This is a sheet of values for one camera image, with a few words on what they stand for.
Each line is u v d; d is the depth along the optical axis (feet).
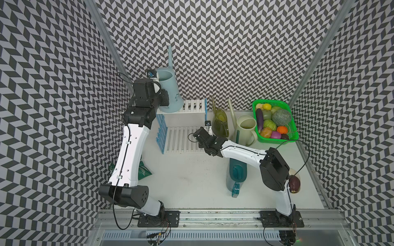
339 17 2.29
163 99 2.03
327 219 2.54
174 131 3.45
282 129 3.22
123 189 1.27
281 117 3.18
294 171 2.93
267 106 3.63
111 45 2.72
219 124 3.24
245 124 2.77
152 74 1.87
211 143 2.15
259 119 3.35
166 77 2.24
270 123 3.26
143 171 2.76
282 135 3.17
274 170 1.63
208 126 2.53
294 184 2.58
